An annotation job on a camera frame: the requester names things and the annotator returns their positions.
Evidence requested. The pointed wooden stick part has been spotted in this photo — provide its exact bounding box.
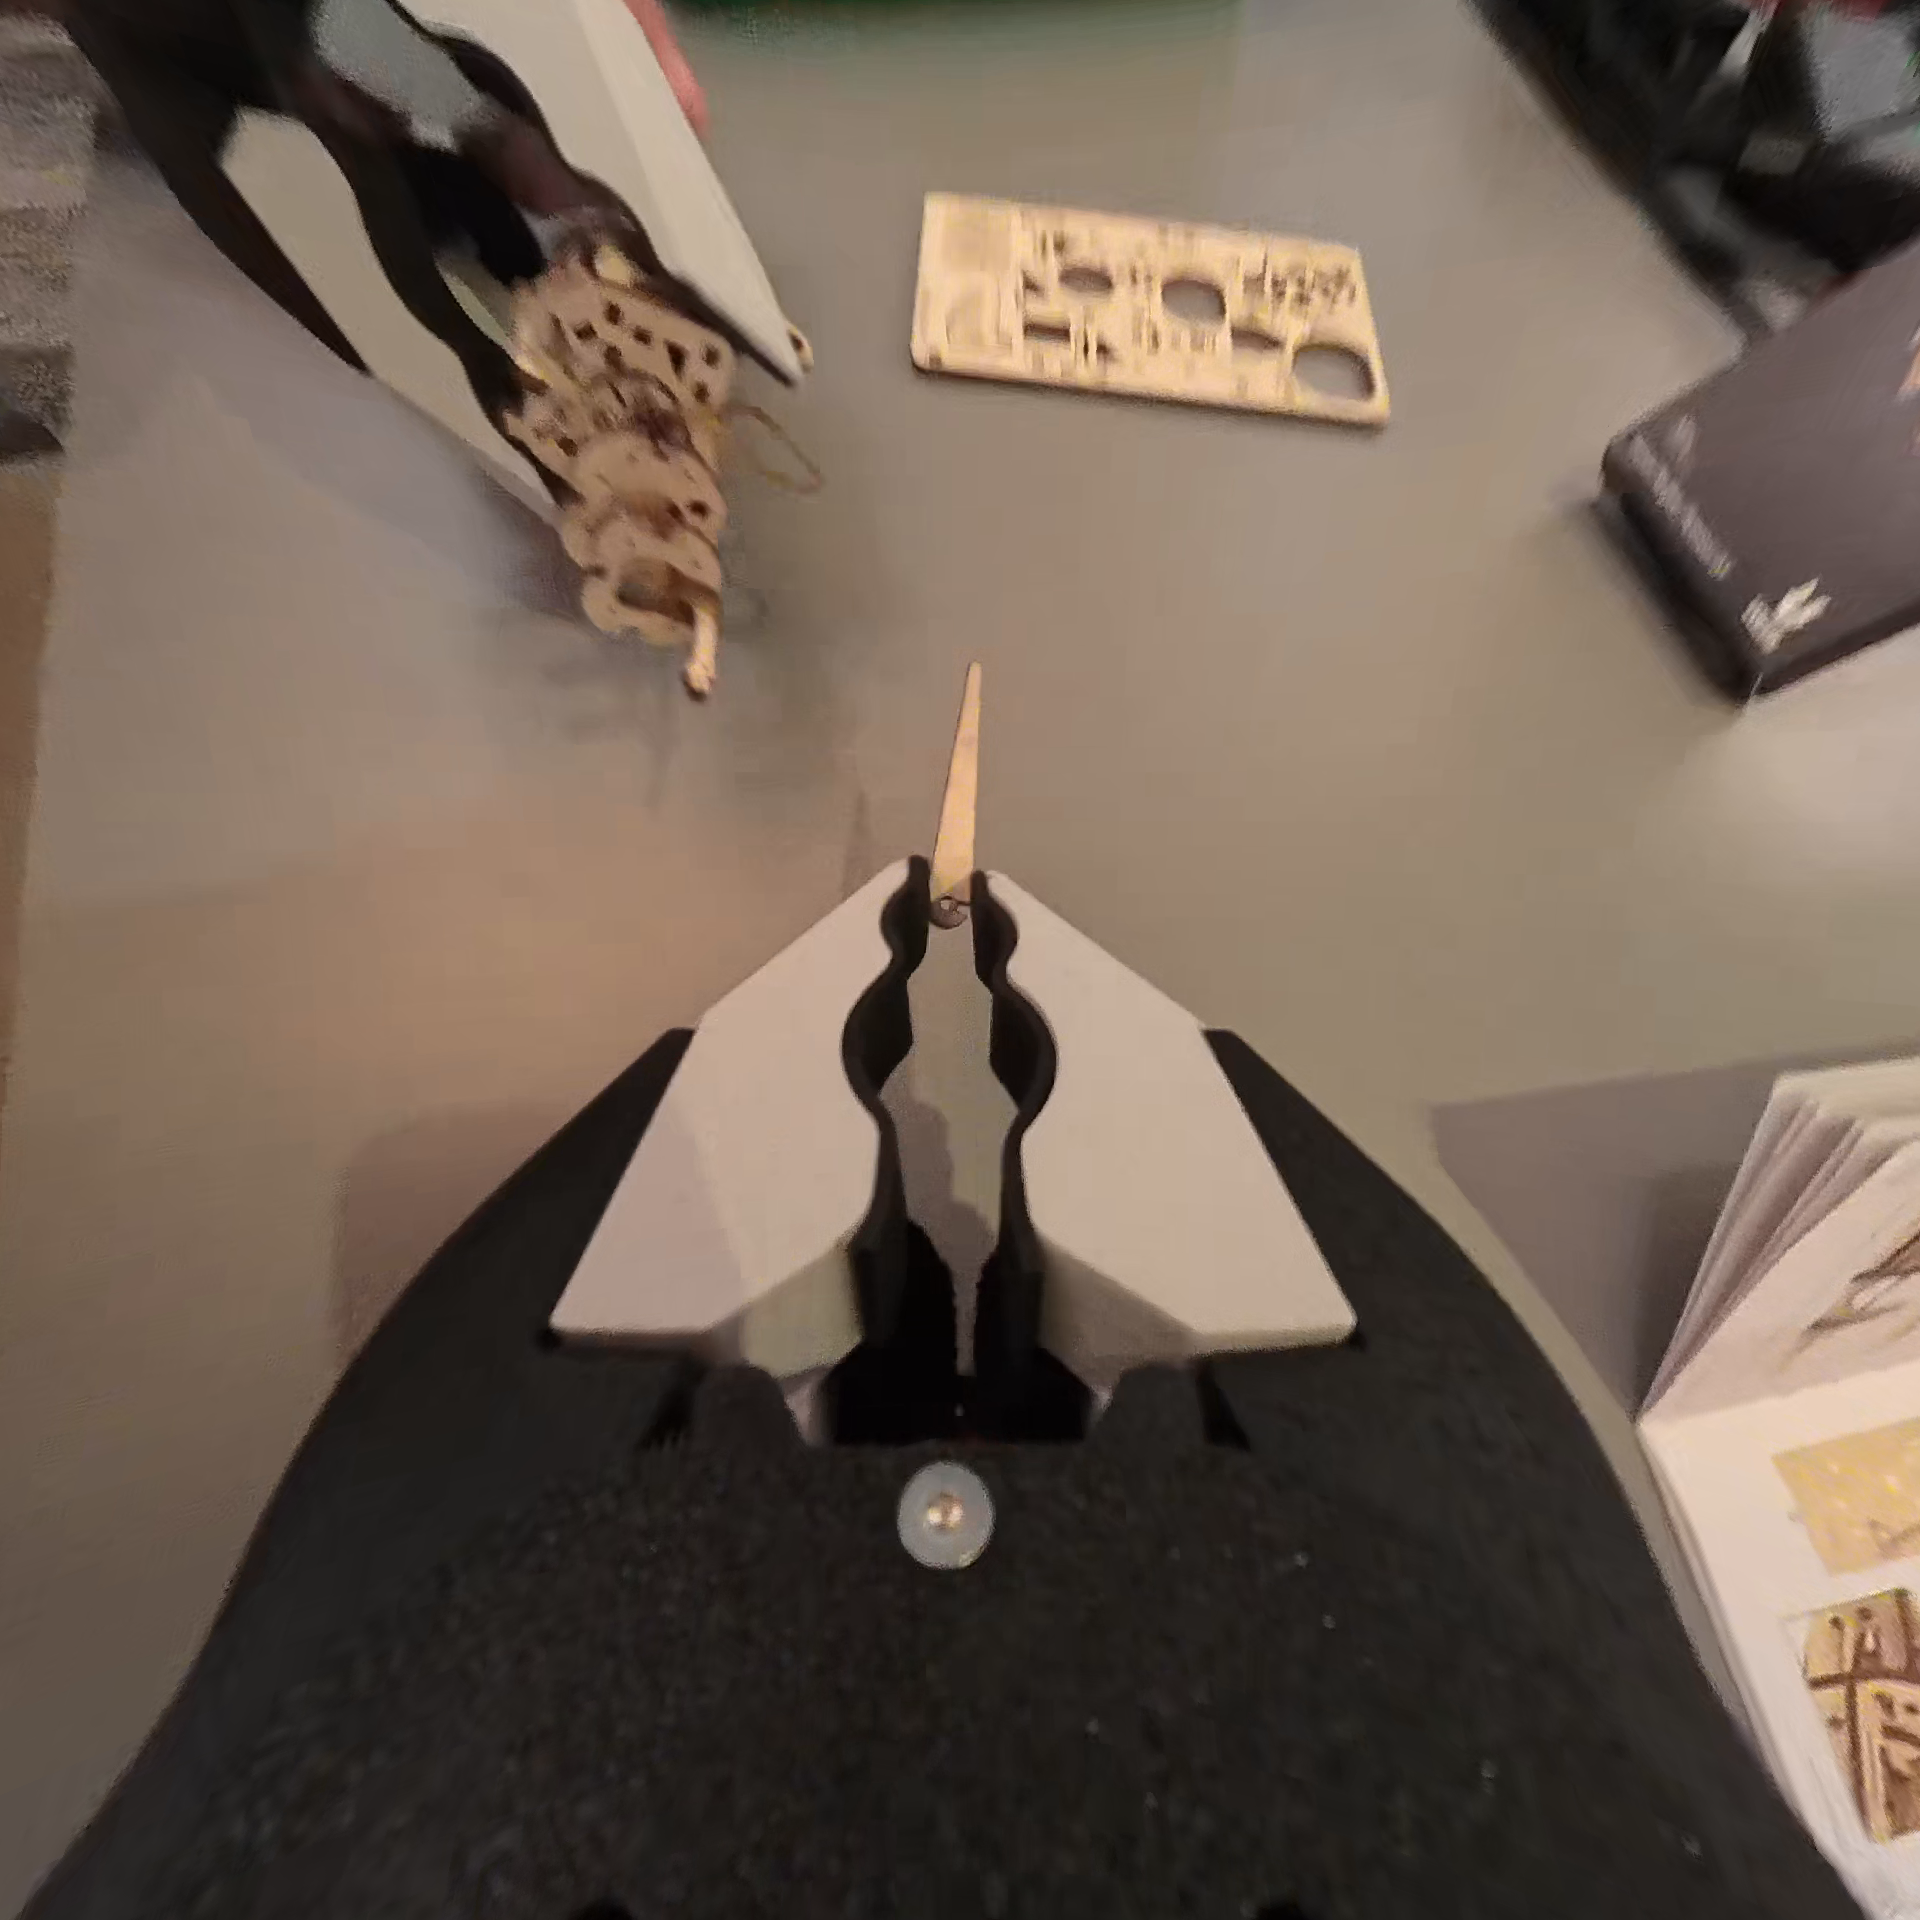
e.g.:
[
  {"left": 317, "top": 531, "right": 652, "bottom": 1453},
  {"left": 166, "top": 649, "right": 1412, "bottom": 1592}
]
[{"left": 927, "top": 660, "right": 989, "bottom": 929}]

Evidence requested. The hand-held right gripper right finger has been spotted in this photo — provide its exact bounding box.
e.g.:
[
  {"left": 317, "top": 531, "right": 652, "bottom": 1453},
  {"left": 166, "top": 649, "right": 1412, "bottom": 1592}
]
[{"left": 970, "top": 865, "right": 1364, "bottom": 1390}]

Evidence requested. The black model kit box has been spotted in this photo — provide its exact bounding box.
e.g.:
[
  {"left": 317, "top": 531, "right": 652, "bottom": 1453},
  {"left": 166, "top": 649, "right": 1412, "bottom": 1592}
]
[{"left": 1595, "top": 240, "right": 1920, "bottom": 701}]

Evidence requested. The laser-cut wooden parts sheet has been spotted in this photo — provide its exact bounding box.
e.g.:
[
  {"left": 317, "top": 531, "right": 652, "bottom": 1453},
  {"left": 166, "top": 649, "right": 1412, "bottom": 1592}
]
[{"left": 910, "top": 193, "right": 1390, "bottom": 432}]

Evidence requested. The instruction booklet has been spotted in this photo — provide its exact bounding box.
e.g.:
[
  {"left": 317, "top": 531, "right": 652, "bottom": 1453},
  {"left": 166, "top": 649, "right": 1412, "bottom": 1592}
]
[{"left": 1635, "top": 1053, "right": 1920, "bottom": 1920}]

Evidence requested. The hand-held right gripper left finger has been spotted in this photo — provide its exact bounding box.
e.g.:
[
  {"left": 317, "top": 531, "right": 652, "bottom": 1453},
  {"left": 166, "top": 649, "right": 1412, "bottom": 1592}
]
[{"left": 550, "top": 855, "right": 964, "bottom": 1381}]

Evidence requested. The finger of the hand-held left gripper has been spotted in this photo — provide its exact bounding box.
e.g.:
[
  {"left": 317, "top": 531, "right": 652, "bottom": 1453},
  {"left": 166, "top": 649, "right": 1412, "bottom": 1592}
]
[
  {"left": 377, "top": 0, "right": 814, "bottom": 386},
  {"left": 222, "top": 58, "right": 577, "bottom": 522}
]

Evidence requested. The wooden biplane model assembly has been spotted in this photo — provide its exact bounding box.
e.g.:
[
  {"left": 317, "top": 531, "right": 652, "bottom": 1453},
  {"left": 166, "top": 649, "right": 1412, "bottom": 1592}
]
[{"left": 495, "top": 240, "right": 828, "bottom": 701}]

